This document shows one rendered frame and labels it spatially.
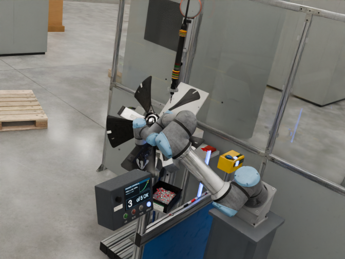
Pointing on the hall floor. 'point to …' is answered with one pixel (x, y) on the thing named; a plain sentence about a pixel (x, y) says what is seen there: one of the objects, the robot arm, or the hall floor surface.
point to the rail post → (138, 252)
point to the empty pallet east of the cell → (21, 110)
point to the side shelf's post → (184, 187)
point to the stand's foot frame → (120, 243)
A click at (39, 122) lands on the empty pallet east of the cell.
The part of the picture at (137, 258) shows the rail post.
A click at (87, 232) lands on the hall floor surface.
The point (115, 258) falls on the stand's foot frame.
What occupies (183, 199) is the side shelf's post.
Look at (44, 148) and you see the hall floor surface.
